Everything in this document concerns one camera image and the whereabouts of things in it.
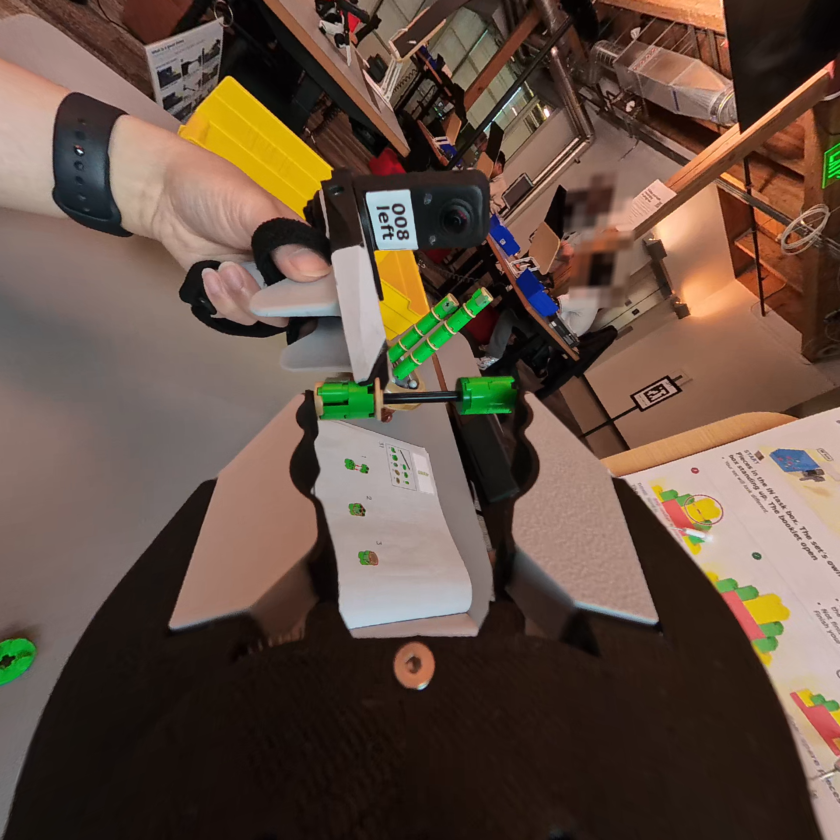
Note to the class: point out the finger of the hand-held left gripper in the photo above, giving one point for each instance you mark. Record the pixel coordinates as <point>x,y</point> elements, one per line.
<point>358,308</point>

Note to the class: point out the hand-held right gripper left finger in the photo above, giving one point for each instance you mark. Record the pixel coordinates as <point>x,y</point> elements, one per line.
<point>243,544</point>

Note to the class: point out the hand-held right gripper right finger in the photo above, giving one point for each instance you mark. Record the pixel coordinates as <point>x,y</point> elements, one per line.
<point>577,538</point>

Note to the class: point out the green brick axle assembly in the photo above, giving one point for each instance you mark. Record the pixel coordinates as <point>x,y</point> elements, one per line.
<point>485,395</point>

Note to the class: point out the person's left forearm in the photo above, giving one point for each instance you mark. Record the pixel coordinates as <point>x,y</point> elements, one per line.
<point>26,131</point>

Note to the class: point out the grey desk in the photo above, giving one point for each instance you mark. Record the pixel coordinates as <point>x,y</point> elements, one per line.
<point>98,394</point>

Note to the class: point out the person's left hand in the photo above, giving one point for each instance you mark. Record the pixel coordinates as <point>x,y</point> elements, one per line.
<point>190,197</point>

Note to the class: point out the blue plastic bin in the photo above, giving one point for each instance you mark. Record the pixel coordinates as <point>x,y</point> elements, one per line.
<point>502,233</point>
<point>538,292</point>

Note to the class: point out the green brick bamboo model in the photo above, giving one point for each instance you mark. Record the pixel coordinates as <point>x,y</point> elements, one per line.
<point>433,334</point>

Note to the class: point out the white instruction booklet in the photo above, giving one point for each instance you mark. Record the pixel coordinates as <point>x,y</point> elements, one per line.
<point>394,558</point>

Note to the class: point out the long wooden table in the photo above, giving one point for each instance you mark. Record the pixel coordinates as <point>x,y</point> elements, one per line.
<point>341,72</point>

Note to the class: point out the wooden table with bins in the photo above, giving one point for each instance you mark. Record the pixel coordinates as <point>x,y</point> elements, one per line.
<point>538,315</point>

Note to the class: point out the small black white marker sign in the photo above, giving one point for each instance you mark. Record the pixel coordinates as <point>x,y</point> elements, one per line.
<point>656,394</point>

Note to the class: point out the dark cloth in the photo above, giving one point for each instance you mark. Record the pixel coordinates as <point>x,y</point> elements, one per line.
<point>571,358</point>

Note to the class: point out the yellow plastic bin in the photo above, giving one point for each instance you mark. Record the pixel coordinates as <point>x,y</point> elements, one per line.
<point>256,141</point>

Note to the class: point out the laminated instruction sheet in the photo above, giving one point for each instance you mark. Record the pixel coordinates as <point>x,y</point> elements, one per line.
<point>774,525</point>

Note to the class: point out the white paper notice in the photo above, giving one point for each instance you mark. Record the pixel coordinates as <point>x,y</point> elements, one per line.
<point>655,205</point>

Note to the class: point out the green round plate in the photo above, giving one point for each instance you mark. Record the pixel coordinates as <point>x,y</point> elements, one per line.
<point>14,659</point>

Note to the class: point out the printed info sign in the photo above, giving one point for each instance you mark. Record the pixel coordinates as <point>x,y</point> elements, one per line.
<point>187,69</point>

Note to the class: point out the black smartwatch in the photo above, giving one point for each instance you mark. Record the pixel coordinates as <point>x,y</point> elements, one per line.
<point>82,164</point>

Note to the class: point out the wooden beam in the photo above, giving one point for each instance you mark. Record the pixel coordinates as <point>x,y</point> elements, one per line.
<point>741,148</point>

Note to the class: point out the wooden shelf unit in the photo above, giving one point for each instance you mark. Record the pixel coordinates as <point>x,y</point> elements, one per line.
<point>787,249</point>

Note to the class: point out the green exit sign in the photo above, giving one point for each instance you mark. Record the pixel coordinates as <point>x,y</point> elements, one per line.
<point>832,165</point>

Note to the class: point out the silver ventilation duct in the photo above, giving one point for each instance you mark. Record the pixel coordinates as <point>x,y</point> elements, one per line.
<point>676,75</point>

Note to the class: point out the black wall screen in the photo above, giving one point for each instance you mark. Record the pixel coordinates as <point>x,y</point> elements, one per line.
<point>781,52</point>

